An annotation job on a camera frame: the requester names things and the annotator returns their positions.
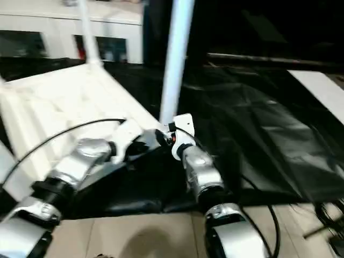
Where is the white plastic table top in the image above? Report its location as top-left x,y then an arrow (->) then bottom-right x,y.
0,60 -> 164,202

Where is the black table mat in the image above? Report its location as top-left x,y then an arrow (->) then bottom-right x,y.
0,55 -> 344,216

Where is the dark metal rod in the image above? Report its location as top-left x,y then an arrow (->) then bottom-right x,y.
206,53 -> 344,68

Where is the black backdrop cloth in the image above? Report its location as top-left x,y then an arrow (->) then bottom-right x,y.
142,0 -> 344,65

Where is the white glass-door cabinet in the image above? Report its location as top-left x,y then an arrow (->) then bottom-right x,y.
0,0 -> 143,64

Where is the white flat board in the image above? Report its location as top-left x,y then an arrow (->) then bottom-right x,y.
286,70 -> 344,119

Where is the black stand base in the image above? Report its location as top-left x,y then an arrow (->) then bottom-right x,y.
303,223 -> 344,239

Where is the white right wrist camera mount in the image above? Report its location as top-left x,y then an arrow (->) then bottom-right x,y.
170,113 -> 196,161

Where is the black left wrist camera cable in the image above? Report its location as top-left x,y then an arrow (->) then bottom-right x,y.
0,118 -> 127,189

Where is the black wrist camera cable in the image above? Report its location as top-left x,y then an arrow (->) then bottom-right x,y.
168,122 -> 282,258
0,118 -> 127,189

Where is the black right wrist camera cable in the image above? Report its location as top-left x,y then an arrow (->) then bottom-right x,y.
168,122 -> 282,258

